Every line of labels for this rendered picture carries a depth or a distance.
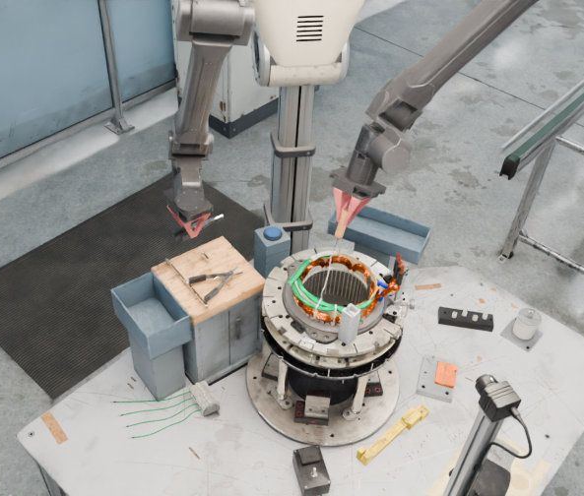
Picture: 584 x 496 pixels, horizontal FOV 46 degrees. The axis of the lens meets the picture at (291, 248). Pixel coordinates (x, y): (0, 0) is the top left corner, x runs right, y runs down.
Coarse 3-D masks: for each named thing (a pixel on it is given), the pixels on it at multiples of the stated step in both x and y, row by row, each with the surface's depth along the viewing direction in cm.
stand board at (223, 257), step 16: (224, 240) 168; (192, 256) 164; (208, 256) 164; (224, 256) 164; (240, 256) 165; (160, 272) 160; (192, 272) 160; (208, 272) 160; (224, 272) 161; (256, 272) 161; (176, 288) 156; (208, 288) 157; (224, 288) 157; (240, 288) 157; (256, 288) 158; (192, 304) 153; (208, 304) 153; (224, 304) 154; (192, 320) 151
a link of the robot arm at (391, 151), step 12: (384, 96) 126; (372, 108) 127; (384, 120) 131; (384, 132) 126; (396, 132) 123; (372, 144) 126; (384, 144) 123; (396, 144) 122; (408, 144) 122; (372, 156) 126; (384, 156) 122; (396, 156) 123; (408, 156) 124; (384, 168) 123; (396, 168) 124
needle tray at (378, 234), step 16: (368, 208) 181; (336, 224) 176; (352, 224) 181; (368, 224) 182; (384, 224) 182; (400, 224) 180; (416, 224) 178; (352, 240) 177; (368, 240) 174; (384, 240) 172; (400, 240) 178; (416, 240) 178; (368, 256) 180; (384, 256) 177; (416, 256) 170
